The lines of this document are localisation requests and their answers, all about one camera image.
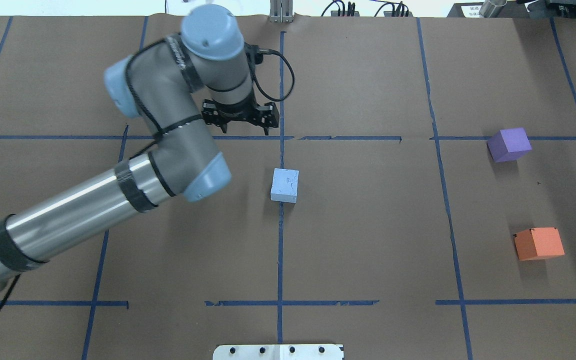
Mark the aluminium frame post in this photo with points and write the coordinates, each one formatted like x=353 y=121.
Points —
x=281 y=11

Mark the metal cup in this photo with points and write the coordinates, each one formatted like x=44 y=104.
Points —
x=491 y=8

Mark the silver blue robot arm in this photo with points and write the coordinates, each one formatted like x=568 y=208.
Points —
x=202 y=75

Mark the purple foam block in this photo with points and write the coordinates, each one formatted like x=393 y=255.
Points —
x=509 y=145

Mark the light blue foam block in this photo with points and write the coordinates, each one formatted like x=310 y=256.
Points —
x=284 y=187

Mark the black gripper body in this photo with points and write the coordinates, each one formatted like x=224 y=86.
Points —
x=238 y=113

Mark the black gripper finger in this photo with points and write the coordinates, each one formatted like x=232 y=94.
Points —
x=212 y=116
x=269 y=117

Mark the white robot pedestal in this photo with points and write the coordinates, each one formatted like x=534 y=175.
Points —
x=305 y=351

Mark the orange foam block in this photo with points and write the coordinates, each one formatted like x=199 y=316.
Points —
x=538 y=243

